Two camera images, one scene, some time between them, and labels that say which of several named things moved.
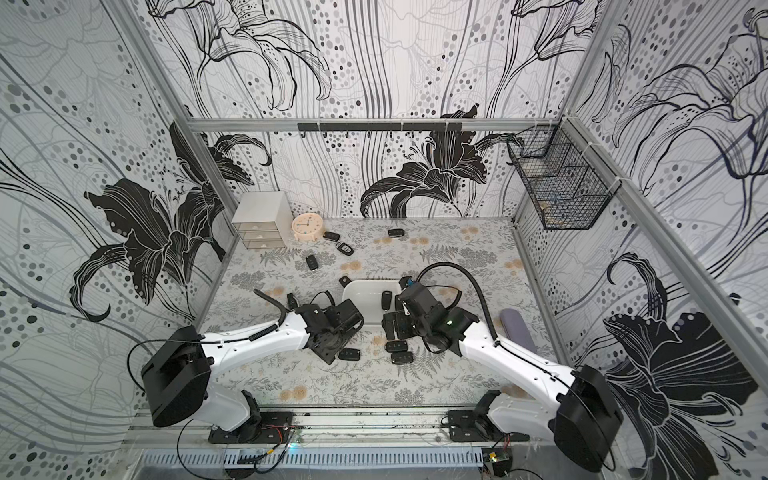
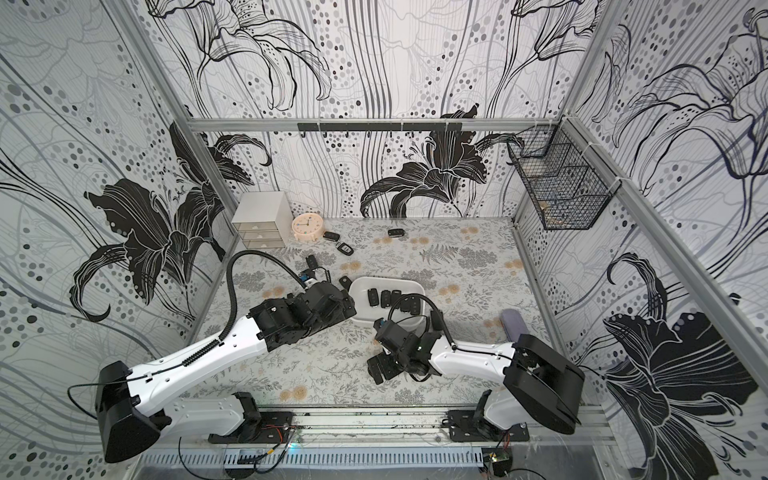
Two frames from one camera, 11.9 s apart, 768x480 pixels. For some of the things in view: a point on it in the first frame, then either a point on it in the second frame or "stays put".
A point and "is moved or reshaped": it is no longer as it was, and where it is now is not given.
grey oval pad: [515, 329] stays put
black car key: [405, 282] is moved or reshaped
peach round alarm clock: [308, 227] stays put
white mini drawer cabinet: [264, 220] stays put
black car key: [386, 299] -> [373, 297]
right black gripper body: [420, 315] -> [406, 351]
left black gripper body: [329, 350] -> [335, 314]
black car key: [312, 262] stays put
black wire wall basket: [568, 182] stays put
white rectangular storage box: [367, 295] stays put
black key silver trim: [346, 249] stays put
